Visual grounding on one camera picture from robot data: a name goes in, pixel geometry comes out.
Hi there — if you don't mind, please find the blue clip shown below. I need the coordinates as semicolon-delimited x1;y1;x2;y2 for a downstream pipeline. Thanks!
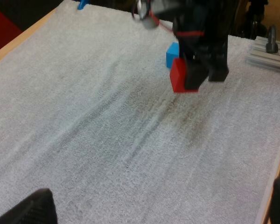
77;0;90;10

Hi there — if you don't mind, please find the red cube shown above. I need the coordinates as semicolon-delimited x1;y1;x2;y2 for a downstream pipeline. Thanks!
169;57;199;94

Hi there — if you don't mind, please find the ribbed aluminium rail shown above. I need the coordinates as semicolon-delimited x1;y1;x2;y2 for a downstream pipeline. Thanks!
244;35;280;76

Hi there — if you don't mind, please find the dark clamp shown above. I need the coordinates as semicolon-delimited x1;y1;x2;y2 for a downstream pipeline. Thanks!
265;25;279;54

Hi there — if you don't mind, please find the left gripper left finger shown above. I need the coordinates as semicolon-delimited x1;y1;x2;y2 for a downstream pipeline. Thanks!
0;188;58;224

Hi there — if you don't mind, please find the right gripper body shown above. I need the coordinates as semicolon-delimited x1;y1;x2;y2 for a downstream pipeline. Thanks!
151;0;239;59

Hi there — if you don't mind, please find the blue cube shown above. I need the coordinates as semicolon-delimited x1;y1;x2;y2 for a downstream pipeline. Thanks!
166;42;180;70

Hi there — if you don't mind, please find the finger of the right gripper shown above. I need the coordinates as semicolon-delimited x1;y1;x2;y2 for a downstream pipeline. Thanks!
208;36;230;83
183;54;210;91

